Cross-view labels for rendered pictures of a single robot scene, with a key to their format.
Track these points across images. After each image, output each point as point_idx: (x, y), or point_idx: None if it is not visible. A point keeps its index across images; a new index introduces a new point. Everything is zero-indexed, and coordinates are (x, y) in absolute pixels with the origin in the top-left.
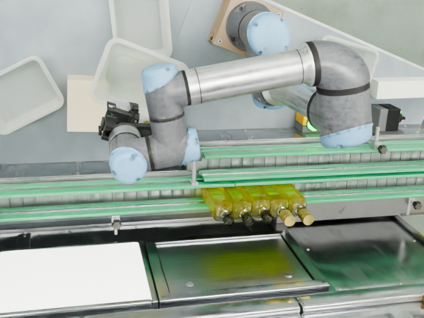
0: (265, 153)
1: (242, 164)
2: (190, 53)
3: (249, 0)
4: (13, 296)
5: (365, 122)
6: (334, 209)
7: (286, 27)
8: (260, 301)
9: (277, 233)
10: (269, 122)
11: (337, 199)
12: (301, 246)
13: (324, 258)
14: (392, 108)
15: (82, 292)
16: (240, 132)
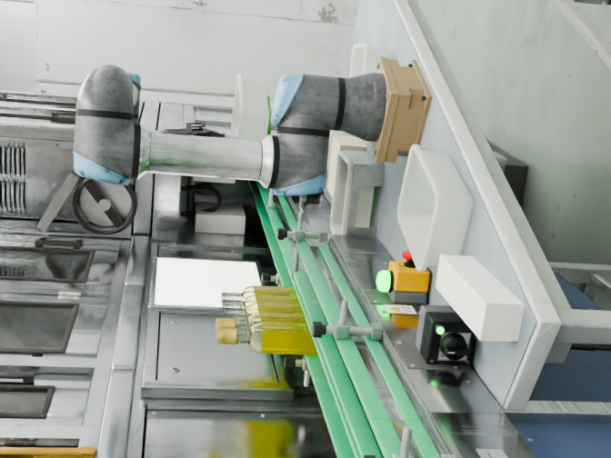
0: (310, 269)
1: None
2: None
3: (382, 72)
4: (179, 264)
5: (75, 150)
6: None
7: (280, 90)
8: (129, 348)
9: (280, 380)
10: None
11: (318, 390)
12: (265, 406)
13: (236, 422)
14: (431, 314)
15: (176, 283)
16: (378, 260)
